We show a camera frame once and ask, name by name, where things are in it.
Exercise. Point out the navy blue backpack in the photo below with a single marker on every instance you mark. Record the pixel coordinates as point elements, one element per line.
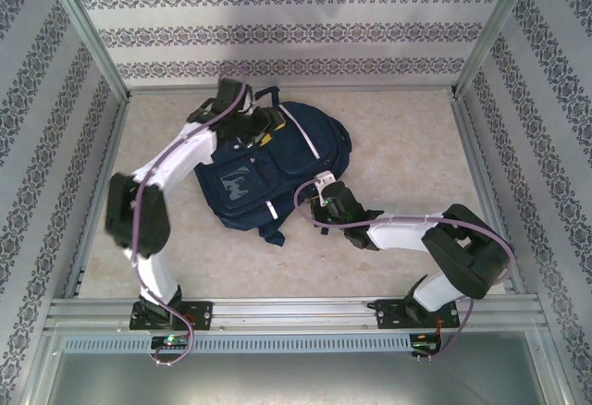
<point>287,160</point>

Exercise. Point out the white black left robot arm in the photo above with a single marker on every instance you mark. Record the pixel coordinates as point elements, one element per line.
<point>185,155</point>

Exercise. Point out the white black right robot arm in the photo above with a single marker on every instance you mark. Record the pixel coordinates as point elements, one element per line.
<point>402,234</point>

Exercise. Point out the aluminium frame side rail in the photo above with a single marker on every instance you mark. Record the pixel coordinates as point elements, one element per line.
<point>118,132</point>
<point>472,146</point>

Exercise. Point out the aluminium mounting rail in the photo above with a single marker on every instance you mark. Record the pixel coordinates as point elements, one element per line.
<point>296,312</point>

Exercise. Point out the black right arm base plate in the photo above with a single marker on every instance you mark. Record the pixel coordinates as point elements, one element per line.
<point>388,315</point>

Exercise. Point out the aluminium frame cross bar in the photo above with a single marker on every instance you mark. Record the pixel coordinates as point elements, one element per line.
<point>393,89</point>

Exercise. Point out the aluminium frame post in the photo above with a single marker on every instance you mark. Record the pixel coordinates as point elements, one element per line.
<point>87,30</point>
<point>492,30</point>

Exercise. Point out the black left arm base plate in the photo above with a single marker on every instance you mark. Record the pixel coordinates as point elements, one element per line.
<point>201,315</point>

